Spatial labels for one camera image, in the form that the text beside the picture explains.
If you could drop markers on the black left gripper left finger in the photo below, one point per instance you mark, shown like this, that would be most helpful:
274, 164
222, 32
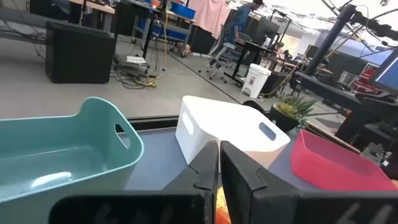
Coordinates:
140, 208

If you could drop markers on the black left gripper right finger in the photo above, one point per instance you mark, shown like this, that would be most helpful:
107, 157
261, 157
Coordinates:
280, 208

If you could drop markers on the orange chicken ramen pack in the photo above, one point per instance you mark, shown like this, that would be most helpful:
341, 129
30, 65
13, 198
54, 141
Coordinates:
222, 211

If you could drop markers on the red plastic bin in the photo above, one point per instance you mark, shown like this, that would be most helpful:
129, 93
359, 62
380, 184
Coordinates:
329, 165

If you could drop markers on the teal plastic bin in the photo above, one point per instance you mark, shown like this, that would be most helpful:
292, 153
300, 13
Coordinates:
62, 161

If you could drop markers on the potted succulent plant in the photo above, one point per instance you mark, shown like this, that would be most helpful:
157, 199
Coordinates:
292, 109

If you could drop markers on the white plastic bin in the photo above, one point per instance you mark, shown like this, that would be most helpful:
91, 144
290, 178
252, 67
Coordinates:
224, 124

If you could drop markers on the white trash can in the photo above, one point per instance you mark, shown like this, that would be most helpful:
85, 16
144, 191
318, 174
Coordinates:
255, 81

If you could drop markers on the clear plastic container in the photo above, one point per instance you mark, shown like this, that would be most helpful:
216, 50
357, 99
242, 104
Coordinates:
347, 77

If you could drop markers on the white paper sheet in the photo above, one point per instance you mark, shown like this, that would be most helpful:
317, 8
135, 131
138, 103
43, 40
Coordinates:
136, 59

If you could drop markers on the red storage crate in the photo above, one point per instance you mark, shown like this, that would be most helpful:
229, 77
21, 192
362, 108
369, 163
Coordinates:
368, 82

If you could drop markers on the black desk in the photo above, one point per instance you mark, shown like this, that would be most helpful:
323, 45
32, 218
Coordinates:
252, 46

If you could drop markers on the black floor cabinet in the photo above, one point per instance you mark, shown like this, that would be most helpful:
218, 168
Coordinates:
81, 53

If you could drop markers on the grey office chair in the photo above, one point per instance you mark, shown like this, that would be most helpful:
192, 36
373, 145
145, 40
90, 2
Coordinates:
222, 51

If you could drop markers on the computer monitor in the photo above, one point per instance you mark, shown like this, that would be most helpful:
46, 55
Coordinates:
388, 74

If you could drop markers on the black stand pole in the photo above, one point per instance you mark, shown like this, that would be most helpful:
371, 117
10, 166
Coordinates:
331, 39

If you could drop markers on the metal wheeled cart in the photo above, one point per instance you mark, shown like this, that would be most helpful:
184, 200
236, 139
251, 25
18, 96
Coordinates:
178, 28

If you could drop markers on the person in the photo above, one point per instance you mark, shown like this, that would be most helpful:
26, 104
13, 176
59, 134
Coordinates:
241, 18

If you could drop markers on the blue storage bin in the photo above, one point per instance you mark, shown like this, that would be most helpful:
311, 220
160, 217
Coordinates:
183, 11

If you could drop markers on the pink hanging cloth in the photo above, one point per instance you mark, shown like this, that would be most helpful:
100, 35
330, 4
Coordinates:
208, 15

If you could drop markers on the wooden desk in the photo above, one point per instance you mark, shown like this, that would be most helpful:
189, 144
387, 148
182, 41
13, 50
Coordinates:
99, 7

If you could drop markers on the black aluminium table frame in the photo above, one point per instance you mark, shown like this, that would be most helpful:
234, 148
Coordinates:
149, 123

